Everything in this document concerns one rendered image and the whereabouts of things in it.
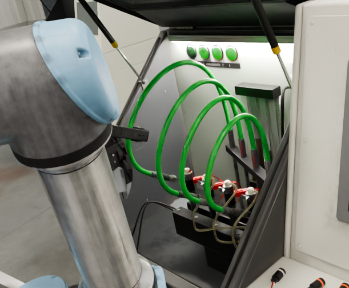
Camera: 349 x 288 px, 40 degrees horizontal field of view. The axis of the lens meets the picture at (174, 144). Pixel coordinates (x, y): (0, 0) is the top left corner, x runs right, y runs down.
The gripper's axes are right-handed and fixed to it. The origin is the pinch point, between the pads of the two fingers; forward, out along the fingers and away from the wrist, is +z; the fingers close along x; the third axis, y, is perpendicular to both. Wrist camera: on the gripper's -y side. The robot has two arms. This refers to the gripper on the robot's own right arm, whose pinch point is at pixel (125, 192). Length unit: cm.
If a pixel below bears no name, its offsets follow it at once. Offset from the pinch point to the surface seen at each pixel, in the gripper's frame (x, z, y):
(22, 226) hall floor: -243, 124, -46
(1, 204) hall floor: -297, 124, -52
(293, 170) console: 24.6, 2.5, -30.6
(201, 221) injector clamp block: -5.1, 23.6, -24.5
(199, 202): 4.7, 10.3, -17.3
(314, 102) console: 29.3, -13.7, -33.9
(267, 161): 12.3, 5.6, -36.0
